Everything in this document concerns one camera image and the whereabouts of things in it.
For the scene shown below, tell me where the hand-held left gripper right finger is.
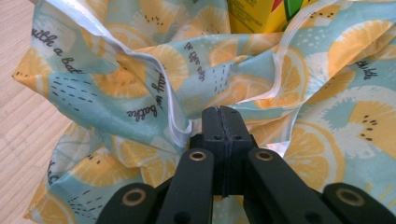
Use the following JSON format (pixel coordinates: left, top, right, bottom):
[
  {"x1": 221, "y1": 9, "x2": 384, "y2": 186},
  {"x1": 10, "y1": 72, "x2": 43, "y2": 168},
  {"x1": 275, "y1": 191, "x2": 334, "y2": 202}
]
[{"x1": 221, "y1": 105, "x2": 259, "y2": 199}]

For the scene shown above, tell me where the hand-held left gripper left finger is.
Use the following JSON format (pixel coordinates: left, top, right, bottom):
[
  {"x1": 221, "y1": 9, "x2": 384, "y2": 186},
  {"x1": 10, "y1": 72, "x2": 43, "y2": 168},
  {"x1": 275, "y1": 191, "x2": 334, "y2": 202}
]
[{"x1": 189, "y1": 105, "x2": 229, "y2": 200}]

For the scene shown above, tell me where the lemon print fabric bag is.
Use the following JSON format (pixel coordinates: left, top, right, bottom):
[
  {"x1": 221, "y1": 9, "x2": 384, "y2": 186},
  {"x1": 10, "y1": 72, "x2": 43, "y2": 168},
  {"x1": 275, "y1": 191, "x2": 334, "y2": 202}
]
[{"x1": 11, "y1": 0, "x2": 396, "y2": 224}]

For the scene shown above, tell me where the yellow drink carton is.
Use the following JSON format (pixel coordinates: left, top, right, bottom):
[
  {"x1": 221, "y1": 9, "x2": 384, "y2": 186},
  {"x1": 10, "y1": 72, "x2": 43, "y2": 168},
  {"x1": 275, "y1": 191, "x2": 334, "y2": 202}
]
[{"x1": 226, "y1": 0, "x2": 319, "y2": 35}]

